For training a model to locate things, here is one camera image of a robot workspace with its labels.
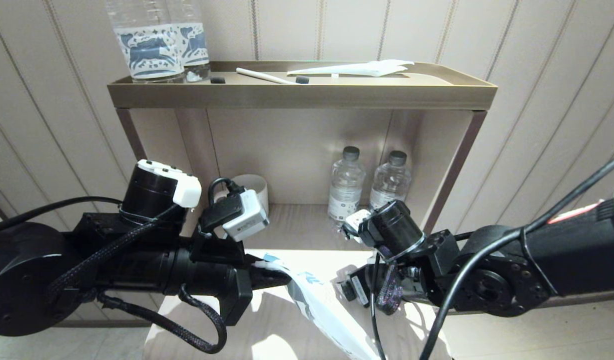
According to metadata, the white bag with horse print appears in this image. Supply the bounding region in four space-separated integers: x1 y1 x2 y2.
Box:
258 252 383 360

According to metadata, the white ribbed ceramic mug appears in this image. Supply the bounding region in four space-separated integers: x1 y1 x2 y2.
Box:
214 173 269 217

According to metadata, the small clear water bottle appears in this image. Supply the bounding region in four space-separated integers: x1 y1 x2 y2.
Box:
328 145 366 227
369 150 413 212

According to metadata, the beige open shelf unit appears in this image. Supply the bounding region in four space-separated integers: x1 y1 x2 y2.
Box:
107 60 498 261

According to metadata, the white stick toothbrush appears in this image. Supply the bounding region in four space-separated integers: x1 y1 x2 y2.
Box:
236 67 297 85

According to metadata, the white packet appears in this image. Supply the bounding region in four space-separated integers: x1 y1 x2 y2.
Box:
286 58 415 78

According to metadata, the large blue-label water bottle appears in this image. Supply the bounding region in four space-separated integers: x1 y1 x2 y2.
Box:
167 0 211 83
104 0 186 84

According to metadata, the silvery braided right arm cable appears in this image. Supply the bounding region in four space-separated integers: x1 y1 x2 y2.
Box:
376 245 403 316

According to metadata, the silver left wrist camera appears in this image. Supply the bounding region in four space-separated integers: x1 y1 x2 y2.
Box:
199 188 270 243

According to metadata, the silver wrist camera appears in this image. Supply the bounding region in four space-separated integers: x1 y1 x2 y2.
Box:
199 188 270 243
343 208 373 240

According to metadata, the black braided cable loop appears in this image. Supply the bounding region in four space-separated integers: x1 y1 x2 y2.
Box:
98 285 228 355

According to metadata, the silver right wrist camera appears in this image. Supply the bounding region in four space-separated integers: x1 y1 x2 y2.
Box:
343 208 373 240

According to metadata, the black left camera cable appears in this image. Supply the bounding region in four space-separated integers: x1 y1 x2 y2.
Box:
208 177 246 202

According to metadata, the black camera cable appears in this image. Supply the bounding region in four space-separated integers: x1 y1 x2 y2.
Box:
208 177 246 202
369 150 614 360

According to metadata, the black right camera cable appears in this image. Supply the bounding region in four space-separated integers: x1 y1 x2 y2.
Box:
369 150 614 360

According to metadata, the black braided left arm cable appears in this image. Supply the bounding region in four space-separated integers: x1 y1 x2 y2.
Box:
46 204 183 297

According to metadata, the thin smooth black cable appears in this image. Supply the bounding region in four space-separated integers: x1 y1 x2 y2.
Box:
0 196 125 237

